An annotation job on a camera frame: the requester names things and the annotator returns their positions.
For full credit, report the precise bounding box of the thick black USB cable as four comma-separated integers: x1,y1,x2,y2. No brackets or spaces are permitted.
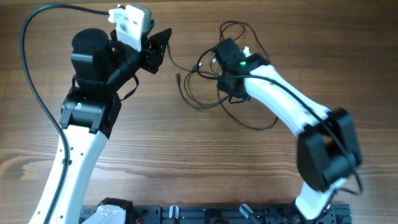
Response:
210,20,279,131

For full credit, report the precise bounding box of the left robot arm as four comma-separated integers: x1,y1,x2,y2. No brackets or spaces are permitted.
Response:
30,28,172,223

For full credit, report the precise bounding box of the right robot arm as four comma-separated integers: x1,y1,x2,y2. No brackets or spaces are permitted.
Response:
211,38,363,223

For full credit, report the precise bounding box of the left camera black cable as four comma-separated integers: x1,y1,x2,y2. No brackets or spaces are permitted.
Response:
20,4,110,224

